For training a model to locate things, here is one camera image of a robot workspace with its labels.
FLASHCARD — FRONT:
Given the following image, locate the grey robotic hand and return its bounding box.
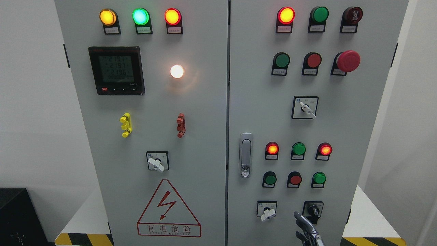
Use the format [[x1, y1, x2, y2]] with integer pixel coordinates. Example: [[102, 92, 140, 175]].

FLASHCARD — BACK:
[[293, 211, 325, 246]]

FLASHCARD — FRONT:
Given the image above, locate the silver door handle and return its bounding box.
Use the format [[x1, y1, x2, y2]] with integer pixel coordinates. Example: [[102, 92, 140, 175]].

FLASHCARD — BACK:
[[239, 132, 253, 178]]

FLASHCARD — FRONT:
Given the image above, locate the grey right cabinet door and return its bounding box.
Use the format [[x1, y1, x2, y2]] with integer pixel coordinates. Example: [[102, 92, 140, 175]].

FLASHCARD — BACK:
[[227, 0, 408, 246]]

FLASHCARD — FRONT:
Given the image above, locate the grey cabinet door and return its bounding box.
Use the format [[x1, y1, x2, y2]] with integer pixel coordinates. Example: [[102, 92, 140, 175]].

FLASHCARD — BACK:
[[55, 0, 228, 246], [227, 0, 408, 246]]

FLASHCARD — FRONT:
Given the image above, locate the grey left cabinet door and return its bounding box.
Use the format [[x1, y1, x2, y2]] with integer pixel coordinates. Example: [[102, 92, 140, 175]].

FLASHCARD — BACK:
[[55, 0, 228, 246]]

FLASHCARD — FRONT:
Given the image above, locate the red lit indicator left door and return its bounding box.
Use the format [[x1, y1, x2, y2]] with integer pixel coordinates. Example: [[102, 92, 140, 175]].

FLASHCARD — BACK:
[[164, 8, 183, 35]]

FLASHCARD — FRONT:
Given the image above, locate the green push button bottom right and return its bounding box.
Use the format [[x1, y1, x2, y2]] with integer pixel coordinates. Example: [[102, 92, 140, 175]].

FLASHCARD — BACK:
[[311, 172, 327, 189]]

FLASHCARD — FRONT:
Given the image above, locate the red push button bottom middle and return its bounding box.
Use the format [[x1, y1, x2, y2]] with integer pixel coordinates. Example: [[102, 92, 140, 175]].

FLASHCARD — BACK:
[[286, 171, 302, 188]]

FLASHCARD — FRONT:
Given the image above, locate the green push button bottom left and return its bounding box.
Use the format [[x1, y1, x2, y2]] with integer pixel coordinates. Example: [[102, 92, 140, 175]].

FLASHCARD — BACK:
[[262, 171, 277, 188]]

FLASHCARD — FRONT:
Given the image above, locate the red lit indicator lower right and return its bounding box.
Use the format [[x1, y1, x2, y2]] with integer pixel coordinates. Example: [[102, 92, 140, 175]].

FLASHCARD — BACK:
[[315, 142, 333, 161]]

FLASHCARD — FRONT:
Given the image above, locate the red lit indicator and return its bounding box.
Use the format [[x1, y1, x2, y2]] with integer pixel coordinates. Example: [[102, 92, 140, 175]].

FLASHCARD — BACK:
[[264, 142, 279, 160], [275, 6, 295, 33], [315, 142, 333, 161]]

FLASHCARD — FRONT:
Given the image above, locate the green indicator lower middle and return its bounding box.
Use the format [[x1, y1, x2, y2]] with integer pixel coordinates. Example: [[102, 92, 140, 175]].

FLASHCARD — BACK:
[[291, 142, 306, 160]]

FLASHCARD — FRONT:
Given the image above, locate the red lit indicator lower left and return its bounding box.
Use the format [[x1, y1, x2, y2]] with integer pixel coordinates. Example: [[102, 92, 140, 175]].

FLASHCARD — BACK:
[[264, 142, 279, 160]]

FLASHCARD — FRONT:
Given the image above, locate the red high voltage warning sticker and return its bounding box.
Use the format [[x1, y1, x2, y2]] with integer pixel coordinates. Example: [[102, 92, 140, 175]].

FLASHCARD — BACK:
[[137, 179, 202, 237]]

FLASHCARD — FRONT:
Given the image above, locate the red push button upper row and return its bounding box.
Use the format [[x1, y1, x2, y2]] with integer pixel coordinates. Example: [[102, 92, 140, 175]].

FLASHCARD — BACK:
[[301, 52, 322, 76]]

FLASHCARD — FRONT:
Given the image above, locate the green push button upper row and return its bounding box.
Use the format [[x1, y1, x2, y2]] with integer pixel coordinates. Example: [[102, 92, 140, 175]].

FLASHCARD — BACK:
[[271, 52, 290, 76]]

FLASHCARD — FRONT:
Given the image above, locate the red emergency stop button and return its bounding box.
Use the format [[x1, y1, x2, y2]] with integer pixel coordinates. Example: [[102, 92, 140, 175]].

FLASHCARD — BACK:
[[330, 50, 361, 76]]

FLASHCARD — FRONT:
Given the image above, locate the white lit indicator light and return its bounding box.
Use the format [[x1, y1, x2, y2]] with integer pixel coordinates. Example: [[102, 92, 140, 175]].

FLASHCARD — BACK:
[[170, 65, 184, 79]]

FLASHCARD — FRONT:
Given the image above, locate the green indicator top right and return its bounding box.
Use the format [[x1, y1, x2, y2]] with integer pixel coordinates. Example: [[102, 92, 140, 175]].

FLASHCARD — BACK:
[[308, 6, 329, 33]]

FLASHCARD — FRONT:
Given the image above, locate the white platform with hazard stripes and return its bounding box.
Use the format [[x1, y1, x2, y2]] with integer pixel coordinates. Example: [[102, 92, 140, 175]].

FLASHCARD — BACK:
[[55, 187, 406, 246]]

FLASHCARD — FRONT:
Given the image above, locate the red lit indicator top right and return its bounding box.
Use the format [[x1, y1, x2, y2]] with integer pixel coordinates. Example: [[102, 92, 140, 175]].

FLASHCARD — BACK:
[[275, 6, 295, 33]]

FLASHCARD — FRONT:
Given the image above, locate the dark red buzzer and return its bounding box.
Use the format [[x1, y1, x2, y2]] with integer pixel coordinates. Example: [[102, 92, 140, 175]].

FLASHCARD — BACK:
[[340, 6, 363, 33]]

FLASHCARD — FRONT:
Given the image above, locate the black digital power meter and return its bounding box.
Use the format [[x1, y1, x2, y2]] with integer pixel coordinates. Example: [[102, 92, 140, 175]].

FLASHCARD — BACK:
[[88, 46, 145, 95]]

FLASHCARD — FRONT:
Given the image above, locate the green lit indicator light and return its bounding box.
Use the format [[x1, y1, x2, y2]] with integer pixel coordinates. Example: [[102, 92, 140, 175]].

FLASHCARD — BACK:
[[132, 8, 153, 35]]

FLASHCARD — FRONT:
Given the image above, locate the black box lower left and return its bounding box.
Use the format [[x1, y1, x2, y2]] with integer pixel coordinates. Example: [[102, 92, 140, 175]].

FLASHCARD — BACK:
[[0, 188, 49, 246]]

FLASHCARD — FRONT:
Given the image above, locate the yellow indicator light top left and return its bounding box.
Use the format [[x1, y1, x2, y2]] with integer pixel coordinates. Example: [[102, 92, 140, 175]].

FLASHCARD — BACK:
[[99, 9, 121, 35]]

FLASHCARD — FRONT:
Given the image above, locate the black key selector switch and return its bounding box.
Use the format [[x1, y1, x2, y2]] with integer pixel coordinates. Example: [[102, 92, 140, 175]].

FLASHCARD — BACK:
[[302, 201, 324, 225]]

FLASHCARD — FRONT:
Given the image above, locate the bottom white rotary selector switch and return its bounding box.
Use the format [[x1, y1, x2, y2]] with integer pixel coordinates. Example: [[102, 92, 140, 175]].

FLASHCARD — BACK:
[[256, 200, 277, 222]]

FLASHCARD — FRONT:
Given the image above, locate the upper right rotary selector switch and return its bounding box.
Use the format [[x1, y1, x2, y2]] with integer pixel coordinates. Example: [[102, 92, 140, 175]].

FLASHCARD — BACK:
[[292, 96, 319, 119]]

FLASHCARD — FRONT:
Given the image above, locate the left door rotary selector switch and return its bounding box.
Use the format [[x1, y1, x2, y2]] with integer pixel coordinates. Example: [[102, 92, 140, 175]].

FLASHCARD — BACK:
[[146, 151, 170, 173]]

